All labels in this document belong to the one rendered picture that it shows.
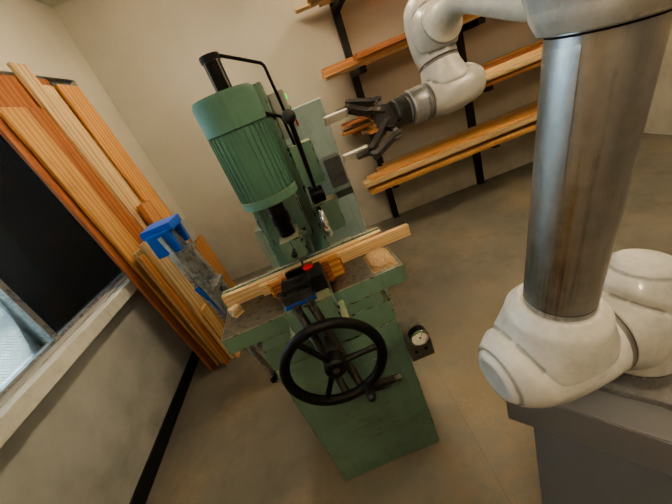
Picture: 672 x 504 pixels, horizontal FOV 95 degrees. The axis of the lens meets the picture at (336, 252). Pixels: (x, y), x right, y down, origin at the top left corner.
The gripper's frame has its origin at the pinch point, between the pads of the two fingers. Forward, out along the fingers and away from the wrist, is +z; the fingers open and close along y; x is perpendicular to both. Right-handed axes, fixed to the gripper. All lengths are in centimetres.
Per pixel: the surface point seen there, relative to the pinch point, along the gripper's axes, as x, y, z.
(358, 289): -26.3, -33.7, 9.9
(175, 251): -67, 30, 85
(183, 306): -124, 24, 118
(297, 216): -28.2, -1.0, 19.2
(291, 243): -21.2, -13.0, 23.6
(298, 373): -42, -49, 39
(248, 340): -27, -35, 47
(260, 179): -3.0, -0.3, 23.2
